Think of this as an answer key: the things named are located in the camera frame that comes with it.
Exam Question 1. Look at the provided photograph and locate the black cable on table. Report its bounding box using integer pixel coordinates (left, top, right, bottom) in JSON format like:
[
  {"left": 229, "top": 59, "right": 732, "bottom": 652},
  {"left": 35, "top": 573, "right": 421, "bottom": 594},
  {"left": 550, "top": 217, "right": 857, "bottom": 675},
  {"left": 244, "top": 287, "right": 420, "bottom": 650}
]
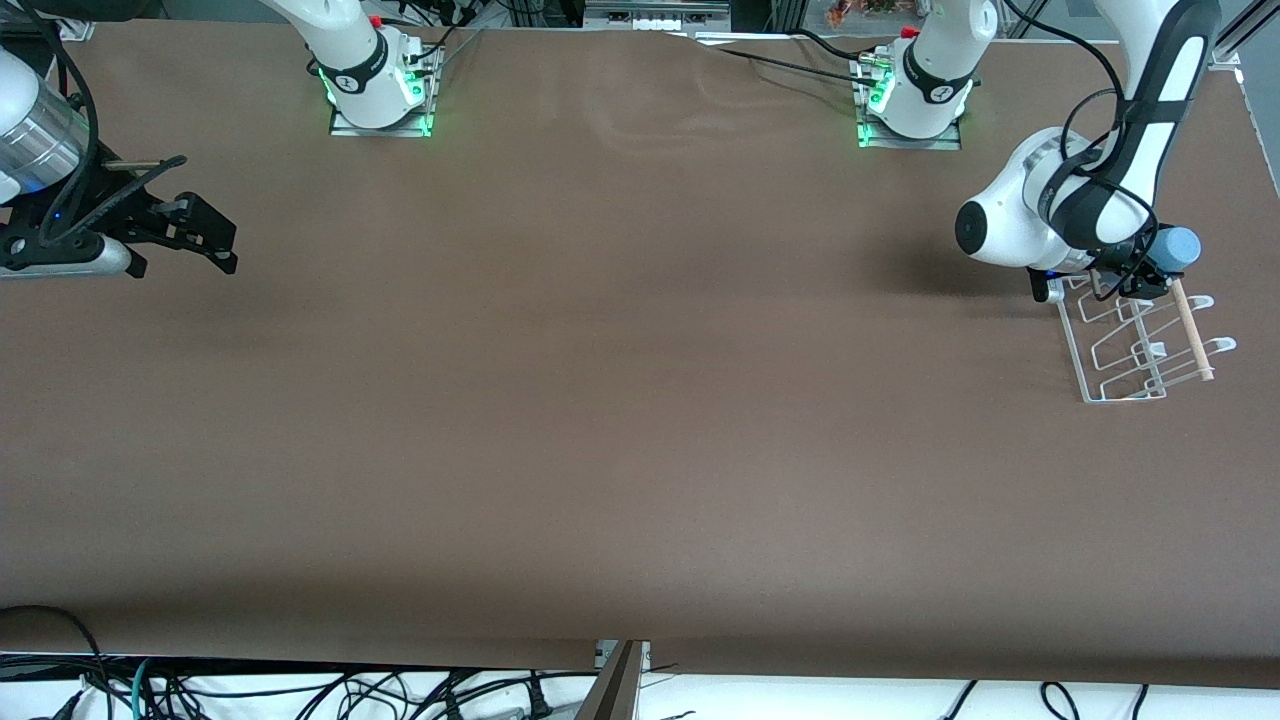
[{"left": 690, "top": 28, "right": 881, "bottom": 89}]

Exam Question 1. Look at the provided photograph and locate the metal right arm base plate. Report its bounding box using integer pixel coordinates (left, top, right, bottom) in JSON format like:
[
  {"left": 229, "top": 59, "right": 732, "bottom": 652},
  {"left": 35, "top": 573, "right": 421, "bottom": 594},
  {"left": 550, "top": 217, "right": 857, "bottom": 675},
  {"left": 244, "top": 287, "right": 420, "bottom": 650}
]
[{"left": 328, "top": 45, "right": 443, "bottom": 139}]

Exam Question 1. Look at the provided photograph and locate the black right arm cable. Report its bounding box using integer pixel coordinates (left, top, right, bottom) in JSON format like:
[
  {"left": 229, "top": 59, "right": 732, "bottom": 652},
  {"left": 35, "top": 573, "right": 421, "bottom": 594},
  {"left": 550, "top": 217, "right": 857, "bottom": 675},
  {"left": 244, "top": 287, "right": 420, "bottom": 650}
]
[{"left": 15, "top": 0, "right": 189, "bottom": 246}]

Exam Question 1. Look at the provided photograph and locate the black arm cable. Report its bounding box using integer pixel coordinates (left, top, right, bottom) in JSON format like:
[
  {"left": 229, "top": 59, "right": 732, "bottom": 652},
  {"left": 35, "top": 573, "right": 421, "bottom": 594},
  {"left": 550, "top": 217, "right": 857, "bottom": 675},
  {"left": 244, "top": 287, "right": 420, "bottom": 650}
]
[
  {"left": 1000, "top": 0, "right": 1163, "bottom": 296},
  {"left": 15, "top": 0, "right": 189, "bottom": 246}
]

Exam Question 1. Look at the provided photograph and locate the metal frame post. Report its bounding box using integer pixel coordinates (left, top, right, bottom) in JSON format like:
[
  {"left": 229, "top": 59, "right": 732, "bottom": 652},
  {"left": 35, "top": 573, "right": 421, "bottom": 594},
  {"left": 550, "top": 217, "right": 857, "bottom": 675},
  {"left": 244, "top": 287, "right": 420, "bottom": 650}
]
[{"left": 575, "top": 640, "right": 651, "bottom": 720}]

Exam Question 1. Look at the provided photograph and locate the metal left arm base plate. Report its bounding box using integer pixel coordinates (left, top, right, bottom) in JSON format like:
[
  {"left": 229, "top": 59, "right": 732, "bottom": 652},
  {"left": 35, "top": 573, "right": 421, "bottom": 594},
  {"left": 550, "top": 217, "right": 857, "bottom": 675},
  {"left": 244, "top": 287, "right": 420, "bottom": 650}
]
[{"left": 856, "top": 55, "right": 965, "bottom": 151}]

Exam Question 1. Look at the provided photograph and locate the teal cable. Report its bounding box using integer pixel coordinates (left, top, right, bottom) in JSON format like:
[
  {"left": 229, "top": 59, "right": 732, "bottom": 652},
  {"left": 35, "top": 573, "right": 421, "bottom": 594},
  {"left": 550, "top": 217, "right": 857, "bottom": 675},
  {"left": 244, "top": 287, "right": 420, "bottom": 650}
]
[{"left": 130, "top": 657, "right": 161, "bottom": 720}]

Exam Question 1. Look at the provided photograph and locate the light blue plastic cup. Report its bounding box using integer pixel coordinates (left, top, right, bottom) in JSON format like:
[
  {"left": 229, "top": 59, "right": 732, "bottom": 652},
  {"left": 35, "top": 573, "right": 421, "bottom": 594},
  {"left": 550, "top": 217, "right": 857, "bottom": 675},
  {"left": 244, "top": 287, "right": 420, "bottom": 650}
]
[{"left": 1150, "top": 227, "right": 1202, "bottom": 273}]

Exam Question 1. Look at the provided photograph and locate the wooden rack dowel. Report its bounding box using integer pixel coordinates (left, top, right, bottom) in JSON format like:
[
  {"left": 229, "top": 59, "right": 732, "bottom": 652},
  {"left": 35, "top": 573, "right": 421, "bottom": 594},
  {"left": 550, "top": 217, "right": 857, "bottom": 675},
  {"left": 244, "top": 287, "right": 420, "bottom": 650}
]
[{"left": 1170, "top": 278, "right": 1216, "bottom": 383}]

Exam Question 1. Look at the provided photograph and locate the orange red small object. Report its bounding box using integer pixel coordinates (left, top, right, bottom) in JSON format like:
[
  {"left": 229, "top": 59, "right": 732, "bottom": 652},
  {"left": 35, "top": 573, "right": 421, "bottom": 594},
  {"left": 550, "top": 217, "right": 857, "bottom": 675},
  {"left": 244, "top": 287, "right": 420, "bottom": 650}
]
[{"left": 825, "top": 0, "right": 906, "bottom": 29}]

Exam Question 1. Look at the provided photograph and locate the black cable with plug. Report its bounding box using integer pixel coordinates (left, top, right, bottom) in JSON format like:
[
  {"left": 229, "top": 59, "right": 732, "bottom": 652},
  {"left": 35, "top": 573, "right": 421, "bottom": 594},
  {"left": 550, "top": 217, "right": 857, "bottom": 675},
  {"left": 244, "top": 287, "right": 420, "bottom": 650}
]
[{"left": 440, "top": 672, "right": 561, "bottom": 720}]

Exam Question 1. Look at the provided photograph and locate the grey power strip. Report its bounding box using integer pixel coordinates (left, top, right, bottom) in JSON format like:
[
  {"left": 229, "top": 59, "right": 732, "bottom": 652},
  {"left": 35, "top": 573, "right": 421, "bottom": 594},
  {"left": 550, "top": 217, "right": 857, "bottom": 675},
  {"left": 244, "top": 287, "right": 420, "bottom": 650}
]
[{"left": 583, "top": 0, "right": 733, "bottom": 33}]

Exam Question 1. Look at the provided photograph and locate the black looped floor cable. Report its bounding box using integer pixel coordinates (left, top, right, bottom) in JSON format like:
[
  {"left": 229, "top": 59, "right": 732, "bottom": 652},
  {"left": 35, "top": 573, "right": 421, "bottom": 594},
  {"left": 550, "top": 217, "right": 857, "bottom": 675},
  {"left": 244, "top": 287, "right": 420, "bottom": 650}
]
[{"left": 0, "top": 605, "right": 106, "bottom": 720}]

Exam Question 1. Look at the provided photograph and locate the white wire cup rack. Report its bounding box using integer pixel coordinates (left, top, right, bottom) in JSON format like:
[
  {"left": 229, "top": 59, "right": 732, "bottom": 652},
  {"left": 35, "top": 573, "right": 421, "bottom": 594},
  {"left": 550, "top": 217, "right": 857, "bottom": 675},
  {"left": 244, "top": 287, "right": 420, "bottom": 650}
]
[{"left": 1052, "top": 272, "right": 1238, "bottom": 405}]

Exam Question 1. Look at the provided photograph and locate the aluminium frame profile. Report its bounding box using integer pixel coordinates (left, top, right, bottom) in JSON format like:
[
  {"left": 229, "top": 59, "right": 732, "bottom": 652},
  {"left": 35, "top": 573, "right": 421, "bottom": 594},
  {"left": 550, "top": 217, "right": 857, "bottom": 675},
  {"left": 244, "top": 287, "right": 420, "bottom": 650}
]
[{"left": 1205, "top": 0, "right": 1280, "bottom": 71}]

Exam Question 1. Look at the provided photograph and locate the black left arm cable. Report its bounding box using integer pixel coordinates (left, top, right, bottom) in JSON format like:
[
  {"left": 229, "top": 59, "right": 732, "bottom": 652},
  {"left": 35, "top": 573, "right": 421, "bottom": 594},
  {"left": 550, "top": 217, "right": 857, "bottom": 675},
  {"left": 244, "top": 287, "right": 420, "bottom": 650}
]
[{"left": 1000, "top": 0, "right": 1163, "bottom": 296}]

